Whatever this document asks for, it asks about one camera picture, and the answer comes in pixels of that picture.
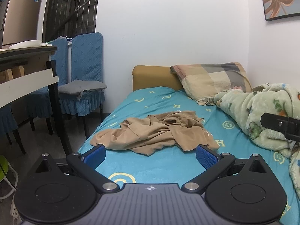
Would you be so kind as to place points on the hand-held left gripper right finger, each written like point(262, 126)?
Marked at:
point(206, 157)

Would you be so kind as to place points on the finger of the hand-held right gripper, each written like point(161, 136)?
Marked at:
point(279, 123)

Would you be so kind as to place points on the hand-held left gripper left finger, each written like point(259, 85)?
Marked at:
point(95, 156)

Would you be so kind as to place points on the tan clothes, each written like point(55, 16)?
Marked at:
point(152, 133)

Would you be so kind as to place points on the green printed fleece blanket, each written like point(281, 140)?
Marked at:
point(262, 103)

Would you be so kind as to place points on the bed with blue patterned sheet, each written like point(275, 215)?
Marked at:
point(164, 166)

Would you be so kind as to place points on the grey seat cushion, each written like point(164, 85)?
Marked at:
point(79, 86)

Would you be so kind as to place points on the plaid pillow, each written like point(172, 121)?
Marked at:
point(211, 79)

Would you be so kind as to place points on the green round object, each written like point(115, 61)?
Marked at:
point(4, 168)

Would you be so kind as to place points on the blue covered chair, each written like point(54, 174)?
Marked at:
point(7, 119)
point(86, 56)
point(61, 56)

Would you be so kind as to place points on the mustard headboard cushion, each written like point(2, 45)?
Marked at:
point(152, 77)

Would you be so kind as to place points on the white power strip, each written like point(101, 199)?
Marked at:
point(15, 211)

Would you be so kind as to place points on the white plate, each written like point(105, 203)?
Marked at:
point(24, 44)

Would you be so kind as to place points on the dark window with grille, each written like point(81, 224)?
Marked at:
point(70, 4)

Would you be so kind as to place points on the beige refrigerator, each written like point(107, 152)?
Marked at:
point(21, 16)

